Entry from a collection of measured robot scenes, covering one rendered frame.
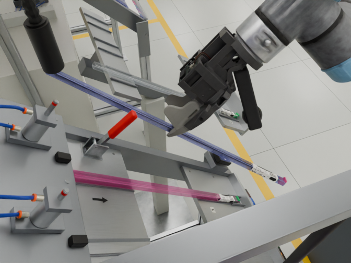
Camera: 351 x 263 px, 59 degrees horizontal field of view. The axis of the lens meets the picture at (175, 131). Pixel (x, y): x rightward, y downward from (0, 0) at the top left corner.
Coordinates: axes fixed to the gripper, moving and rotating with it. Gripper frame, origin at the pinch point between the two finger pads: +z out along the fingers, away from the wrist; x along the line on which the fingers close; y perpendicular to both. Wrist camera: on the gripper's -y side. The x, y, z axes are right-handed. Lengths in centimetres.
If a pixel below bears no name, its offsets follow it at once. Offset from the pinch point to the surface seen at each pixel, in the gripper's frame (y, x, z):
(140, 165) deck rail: -0.7, -0.7, 11.7
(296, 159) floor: -95, -93, 12
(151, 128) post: -6.3, -33.8, 21.5
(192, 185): -12.9, -2.0, 8.7
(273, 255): -37.6, 3.2, 7.4
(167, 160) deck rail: -5.0, -3.4, 8.4
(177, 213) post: -54, -59, 64
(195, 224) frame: -45, -32, 41
